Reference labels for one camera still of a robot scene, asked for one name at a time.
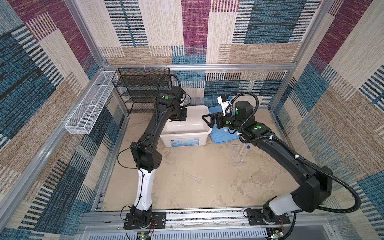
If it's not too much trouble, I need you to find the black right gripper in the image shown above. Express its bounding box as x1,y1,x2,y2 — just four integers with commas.
201,110,244,131

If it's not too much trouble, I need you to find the clear plastic pipette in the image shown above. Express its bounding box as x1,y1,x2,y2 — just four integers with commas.
181,171,202,184

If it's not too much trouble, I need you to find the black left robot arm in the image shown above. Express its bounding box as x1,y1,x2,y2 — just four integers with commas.
124,74,189,230

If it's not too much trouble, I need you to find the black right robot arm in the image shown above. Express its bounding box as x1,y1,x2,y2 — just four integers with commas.
202,93,361,225

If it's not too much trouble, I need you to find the blue plastic bin lid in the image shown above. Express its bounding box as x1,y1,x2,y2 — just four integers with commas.
209,106,239,144

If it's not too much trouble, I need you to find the white plastic storage bin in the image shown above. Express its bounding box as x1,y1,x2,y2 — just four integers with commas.
160,105,212,148

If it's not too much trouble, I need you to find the clear plastic tube rack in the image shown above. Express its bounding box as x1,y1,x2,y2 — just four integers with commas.
228,143,246,167

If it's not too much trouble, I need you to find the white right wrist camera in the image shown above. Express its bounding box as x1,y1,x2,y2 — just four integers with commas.
218,95,232,116

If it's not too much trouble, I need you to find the black wire shelf rack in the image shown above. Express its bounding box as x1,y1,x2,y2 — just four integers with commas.
112,68,173,113

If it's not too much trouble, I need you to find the white wire mesh basket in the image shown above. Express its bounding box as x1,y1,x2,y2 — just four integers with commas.
65,71,115,135

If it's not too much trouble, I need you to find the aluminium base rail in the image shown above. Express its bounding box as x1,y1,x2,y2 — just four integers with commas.
75,207,342,240

